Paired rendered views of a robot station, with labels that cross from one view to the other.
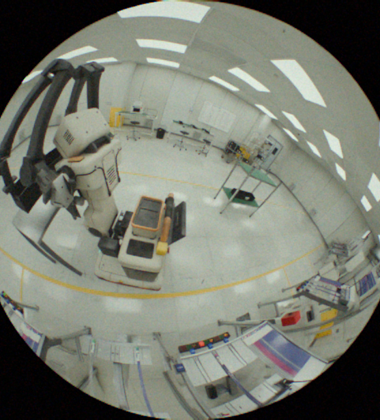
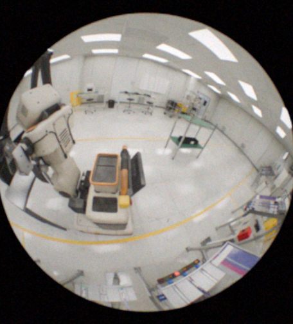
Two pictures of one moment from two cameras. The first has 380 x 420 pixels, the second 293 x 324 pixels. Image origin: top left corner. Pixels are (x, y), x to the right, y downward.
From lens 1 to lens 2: 0.12 m
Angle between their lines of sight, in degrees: 0
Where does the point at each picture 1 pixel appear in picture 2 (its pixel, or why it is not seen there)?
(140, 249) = (105, 204)
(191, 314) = (162, 248)
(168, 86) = (112, 68)
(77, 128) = (30, 101)
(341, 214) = (263, 144)
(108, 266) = (84, 221)
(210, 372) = (188, 295)
